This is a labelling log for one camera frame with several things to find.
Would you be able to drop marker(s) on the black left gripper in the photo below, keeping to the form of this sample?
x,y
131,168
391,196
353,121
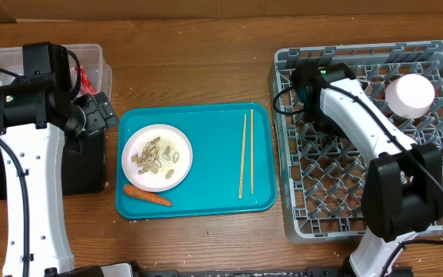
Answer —
x,y
100,112

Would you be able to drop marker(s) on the red snack wrapper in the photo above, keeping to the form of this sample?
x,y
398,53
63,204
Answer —
x,y
86,86

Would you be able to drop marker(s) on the pink small bowl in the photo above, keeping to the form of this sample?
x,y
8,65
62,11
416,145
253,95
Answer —
x,y
410,96

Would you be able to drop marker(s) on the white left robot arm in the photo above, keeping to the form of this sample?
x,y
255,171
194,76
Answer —
x,y
40,111

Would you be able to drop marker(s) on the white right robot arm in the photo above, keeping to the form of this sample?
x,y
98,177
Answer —
x,y
361,154

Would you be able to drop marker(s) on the clear plastic bin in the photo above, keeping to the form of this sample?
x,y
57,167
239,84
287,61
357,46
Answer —
x,y
90,56

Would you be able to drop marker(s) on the black tray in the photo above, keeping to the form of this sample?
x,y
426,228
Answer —
x,y
84,172

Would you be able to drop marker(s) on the peanut shells and rice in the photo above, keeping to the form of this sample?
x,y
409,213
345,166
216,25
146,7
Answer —
x,y
158,155

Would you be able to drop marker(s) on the pink plate with food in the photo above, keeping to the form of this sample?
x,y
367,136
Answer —
x,y
148,181

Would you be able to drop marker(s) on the orange carrot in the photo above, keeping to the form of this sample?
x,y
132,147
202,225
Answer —
x,y
136,193

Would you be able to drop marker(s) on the teal serving tray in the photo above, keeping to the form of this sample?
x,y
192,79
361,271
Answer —
x,y
211,186

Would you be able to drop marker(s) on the grey dish rack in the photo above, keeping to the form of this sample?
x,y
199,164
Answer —
x,y
322,176

